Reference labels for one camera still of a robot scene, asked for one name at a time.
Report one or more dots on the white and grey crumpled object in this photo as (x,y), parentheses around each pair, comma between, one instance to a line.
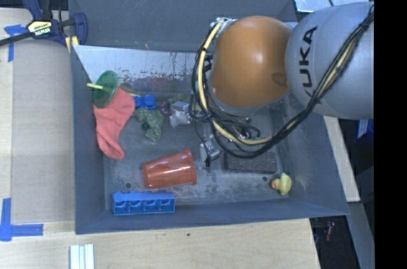
(178,115)

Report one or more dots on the yellow rubber duck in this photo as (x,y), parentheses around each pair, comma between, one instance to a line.
(283,184)

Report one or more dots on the green toy figure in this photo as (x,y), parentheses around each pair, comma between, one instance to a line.
(152,121)

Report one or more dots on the small purple toy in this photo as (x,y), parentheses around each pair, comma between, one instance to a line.
(164,107)

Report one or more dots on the blue toy figure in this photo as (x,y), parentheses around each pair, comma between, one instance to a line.
(147,101)

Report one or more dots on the orange-red plastic cup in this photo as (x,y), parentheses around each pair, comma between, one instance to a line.
(168,170)

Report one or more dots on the grey metal bin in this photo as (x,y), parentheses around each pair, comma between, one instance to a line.
(178,19)

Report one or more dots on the dark grey sponge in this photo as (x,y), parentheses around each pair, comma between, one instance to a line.
(251,163)

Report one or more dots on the green disc with yellow stick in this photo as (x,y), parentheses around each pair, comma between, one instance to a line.
(106,89)

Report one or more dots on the blue building block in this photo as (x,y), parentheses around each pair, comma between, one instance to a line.
(143,203)

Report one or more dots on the red cloth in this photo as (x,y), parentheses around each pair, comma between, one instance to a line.
(111,121)

